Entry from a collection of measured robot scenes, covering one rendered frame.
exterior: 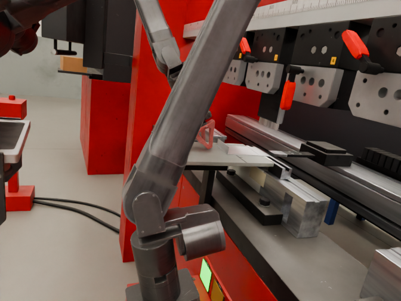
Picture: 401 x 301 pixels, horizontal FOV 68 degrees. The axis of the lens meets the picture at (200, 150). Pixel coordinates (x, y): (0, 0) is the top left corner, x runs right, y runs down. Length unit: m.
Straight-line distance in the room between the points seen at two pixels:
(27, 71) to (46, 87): 0.48
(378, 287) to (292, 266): 0.15
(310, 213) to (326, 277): 0.15
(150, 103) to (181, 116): 1.23
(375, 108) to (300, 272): 0.33
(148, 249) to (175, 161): 0.12
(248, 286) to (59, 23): 1.47
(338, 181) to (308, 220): 0.29
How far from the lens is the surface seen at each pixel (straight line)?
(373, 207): 0.92
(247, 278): 0.71
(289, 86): 0.69
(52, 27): 1.74
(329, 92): 0.65
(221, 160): 0.75
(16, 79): 7.86
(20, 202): 2.58
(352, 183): 0.96
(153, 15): 0.81
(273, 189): 0.80
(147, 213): 0.38
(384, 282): 0.61
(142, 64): 1.59
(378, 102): 0.57
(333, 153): 0.99
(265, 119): 0.88
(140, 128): 1.64
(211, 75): 0.41
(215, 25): 0.42
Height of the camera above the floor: 1.22
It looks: 16 degrees down
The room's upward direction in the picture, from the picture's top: 8 degrees clockwise
